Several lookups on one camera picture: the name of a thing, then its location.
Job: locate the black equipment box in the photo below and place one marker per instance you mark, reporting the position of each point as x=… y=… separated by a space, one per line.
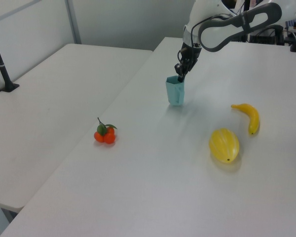
x=265 y=37

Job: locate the orange toy tangerine bunch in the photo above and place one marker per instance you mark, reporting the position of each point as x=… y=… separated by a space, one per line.
x=108 y=137

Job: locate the grey partition frame post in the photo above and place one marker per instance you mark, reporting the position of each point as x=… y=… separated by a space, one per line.
x=72 y=22

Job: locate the yellow striped toy melon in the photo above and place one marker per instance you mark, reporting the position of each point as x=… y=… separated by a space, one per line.
x=224 y=145

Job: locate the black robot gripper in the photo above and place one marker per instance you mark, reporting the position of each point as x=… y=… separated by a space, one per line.
x=190 y=53

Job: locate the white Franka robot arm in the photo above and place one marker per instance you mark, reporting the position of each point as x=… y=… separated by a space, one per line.
x=219 y=32

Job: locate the teal hexagonal plastic mug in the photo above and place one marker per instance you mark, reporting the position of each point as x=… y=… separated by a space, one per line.
x=175 y=92

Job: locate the white side table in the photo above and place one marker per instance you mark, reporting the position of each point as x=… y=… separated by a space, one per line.
x=51 y=111

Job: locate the yellow toy banana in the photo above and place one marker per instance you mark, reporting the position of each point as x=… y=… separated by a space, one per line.
x=253 y=117

